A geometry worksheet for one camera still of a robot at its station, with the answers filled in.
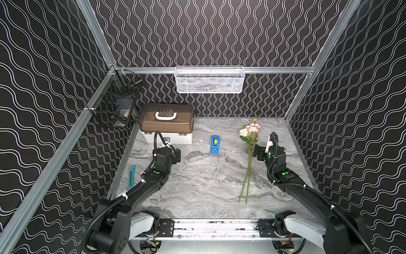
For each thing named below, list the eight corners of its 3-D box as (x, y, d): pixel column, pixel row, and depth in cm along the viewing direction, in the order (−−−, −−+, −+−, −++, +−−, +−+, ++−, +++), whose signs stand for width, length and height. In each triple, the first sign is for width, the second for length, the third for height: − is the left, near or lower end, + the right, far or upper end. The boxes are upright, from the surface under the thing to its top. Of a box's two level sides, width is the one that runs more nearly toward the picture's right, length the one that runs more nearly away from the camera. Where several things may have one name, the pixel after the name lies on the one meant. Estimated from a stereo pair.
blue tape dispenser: (210, 154, 103) (211, 149, 98) (210, 140, 110) (210, 135, 105) (220, 154, 103) (221, 149, 98) (219, 140, 110) (220, 135, 105)
